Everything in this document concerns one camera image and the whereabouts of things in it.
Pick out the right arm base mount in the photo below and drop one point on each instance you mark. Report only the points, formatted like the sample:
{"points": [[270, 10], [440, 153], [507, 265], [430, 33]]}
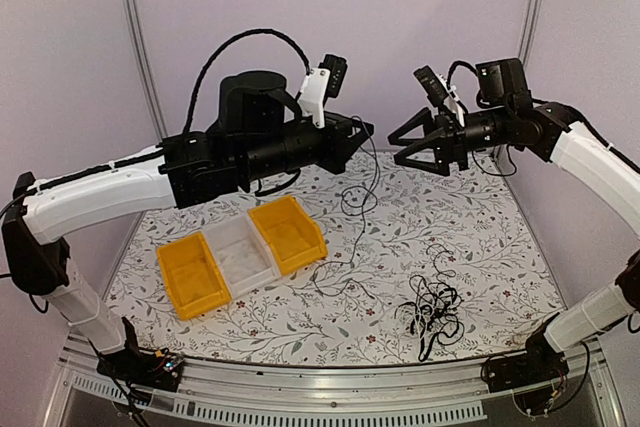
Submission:
{"points": [[537, 364]]}

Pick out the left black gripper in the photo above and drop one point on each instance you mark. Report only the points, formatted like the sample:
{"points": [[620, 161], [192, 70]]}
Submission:
{"points": [[342, 147]]}

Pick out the front aluminium rail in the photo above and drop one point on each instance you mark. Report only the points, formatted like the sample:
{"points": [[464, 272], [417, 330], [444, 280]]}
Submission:
{"points": [[225, 393]]}

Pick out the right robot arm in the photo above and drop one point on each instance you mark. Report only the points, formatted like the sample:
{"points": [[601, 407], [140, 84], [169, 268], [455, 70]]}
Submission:
{"points": [[559, 134]]}

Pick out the yellow plastic bin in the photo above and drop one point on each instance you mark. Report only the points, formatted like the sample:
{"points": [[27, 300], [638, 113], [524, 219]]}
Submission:
{"points": [[192, 278], [293, 237]]}

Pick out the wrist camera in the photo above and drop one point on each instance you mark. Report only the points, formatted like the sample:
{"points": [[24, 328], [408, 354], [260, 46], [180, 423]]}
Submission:
{"points": [[442, 97], [323, 82]]}

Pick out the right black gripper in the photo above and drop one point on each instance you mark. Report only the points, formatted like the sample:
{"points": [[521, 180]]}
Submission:
{"points": [[450, 141]]}

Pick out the aluminium frame post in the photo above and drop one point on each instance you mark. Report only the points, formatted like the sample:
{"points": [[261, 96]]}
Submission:
{"points": [[528, 31], [144, 68]]}

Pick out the right aluminium frame post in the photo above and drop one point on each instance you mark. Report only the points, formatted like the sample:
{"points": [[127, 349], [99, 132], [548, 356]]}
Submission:
{"points": [[528, 31]]}

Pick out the near yellow plastic bin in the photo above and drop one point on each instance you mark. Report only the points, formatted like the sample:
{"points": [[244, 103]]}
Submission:
{"points": [[192, 278]]}

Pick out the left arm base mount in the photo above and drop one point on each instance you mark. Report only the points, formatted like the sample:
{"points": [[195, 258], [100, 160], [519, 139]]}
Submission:
{"points": [[161, 369]]}

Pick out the far yellow plastic bin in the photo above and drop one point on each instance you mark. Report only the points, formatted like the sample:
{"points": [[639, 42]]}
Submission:
{"points": [[293, 237]]}

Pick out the left aluminium frame post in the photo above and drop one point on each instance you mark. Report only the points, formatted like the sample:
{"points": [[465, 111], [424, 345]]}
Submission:
{"points": [[144, 68]]}

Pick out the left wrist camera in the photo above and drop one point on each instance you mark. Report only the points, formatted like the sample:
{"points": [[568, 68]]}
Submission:
{"points": [[323, 82]]}

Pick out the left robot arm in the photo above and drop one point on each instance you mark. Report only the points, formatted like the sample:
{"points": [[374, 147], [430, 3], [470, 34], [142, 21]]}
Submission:
{"points": [[261, 130]]}

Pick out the white translucent plastic bin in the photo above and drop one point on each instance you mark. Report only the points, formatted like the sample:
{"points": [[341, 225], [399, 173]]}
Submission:
{"points": [[242, 255]]}

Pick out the floral table cloth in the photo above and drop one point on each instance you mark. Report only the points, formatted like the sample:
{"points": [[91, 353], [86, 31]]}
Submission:
{"points": [[386, 228]]}

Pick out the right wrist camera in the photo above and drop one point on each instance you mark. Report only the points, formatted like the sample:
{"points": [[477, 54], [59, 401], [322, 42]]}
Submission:
{"points": [[442, 97]]}

